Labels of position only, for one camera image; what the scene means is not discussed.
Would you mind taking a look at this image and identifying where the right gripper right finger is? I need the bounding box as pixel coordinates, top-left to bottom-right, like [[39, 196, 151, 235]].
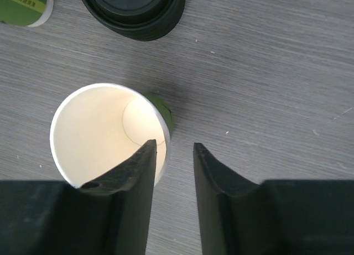
[[193, 143, 353, 254]]

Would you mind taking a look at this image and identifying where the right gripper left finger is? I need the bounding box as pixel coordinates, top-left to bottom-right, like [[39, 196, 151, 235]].
[[1, 140, 157, 254]]

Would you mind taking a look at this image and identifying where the single green paper cup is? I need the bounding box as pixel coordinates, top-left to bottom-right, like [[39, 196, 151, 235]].
[[49, 83, 175, 188]]

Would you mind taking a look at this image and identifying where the black cup lid stack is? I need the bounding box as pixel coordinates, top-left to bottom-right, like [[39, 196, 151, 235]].
[[82, 0, 186, 41]]

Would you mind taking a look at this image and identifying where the green paper cup stack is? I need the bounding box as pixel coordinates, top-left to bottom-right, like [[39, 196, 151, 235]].
[[1, 0, 54, 27]]

